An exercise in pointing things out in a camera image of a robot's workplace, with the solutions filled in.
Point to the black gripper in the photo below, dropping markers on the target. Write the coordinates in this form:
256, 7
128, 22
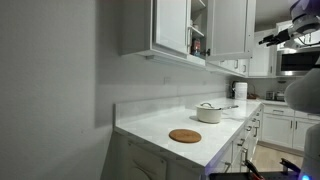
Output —
282, 35

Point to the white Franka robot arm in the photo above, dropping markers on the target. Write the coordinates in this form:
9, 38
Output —
301, 93

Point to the white base cabinet door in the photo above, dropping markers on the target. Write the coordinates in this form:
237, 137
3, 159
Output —
305, 133
276, 131

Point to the white end cupboard door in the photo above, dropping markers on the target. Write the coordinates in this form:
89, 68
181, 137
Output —
171, 23

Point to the stainless steel microwave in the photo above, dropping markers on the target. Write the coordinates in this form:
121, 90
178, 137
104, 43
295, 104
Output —
296, 63

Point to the silver toaster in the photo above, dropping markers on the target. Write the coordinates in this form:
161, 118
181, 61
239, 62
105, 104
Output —
270, 95

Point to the white cylindrical appliance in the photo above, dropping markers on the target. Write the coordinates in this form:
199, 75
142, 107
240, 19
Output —
241, 90

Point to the black coffee maker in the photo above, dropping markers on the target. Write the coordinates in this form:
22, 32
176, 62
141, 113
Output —
232, 89

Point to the white base cabinet drawer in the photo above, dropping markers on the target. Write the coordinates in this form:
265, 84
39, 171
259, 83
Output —
278, 110

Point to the red bottle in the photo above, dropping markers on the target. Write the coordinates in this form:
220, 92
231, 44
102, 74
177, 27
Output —
196, 47

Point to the cream saucepan lid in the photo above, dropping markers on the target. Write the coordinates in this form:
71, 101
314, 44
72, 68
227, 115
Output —
208, 106

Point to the round cork trivet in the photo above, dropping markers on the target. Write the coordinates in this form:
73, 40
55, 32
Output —
185, 136

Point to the black equipment stand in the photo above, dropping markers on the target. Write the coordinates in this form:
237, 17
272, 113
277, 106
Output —
233, 176

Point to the white cabinet end panel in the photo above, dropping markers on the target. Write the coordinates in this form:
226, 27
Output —
140, 160

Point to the tall white wall cabinet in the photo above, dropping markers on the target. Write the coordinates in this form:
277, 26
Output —
261, 53

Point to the white wall outlet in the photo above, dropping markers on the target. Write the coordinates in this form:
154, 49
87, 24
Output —
167, 80

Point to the white upper cabinet frame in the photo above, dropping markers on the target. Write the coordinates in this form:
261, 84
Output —
136, 26

